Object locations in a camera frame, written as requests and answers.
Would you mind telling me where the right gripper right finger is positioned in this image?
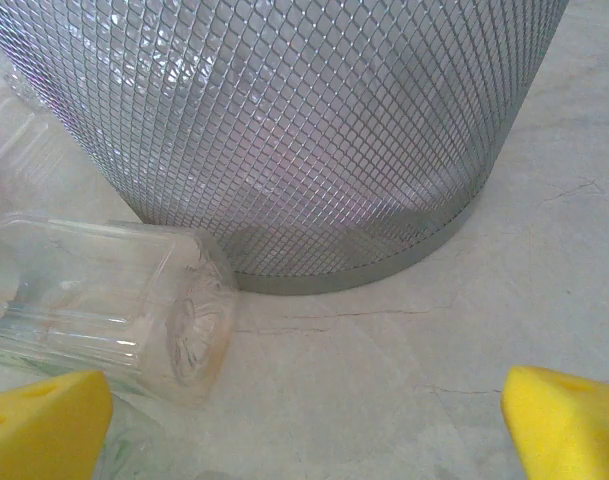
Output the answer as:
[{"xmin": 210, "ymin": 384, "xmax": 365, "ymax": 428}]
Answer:
[{"xmin": 501, "ymin": 365, "xmax": 609, "ymax": 480}]

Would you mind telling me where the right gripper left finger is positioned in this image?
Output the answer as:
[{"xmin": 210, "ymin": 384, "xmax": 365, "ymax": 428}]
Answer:
[{"xmin": 0, "ymin": 369, "xmax": 114, "ymax": 480}]

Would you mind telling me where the clear square bottle green label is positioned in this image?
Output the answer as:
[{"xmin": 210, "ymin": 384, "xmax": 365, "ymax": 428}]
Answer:
[{"xmin": 0, "ymin": 210, "xmax": 239, "ymax": 410}]

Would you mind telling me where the small clear bottle green cap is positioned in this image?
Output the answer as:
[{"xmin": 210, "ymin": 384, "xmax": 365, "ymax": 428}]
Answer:
[{"xmin": 0, "ymin": 42, "xmax": 103, "ymax": 214}]

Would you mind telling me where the silver wire mesh bin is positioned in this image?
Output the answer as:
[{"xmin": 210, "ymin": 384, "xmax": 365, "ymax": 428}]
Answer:
[{"xmin": 0, "ymin": 0, "xmax": 571, "ymax": 297}]

